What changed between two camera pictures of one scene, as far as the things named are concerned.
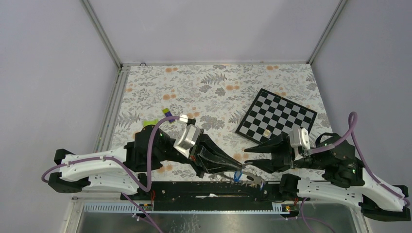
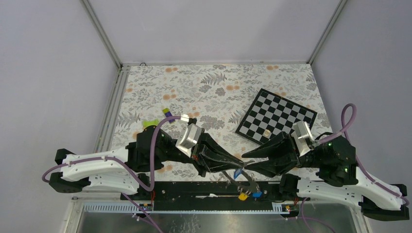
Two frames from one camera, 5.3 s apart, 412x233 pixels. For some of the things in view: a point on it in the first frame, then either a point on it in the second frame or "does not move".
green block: (148, 122) does not move
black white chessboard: (272, 115) does not move
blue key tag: (237, 174) -> (257, 194)
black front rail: (209, 191) does not move
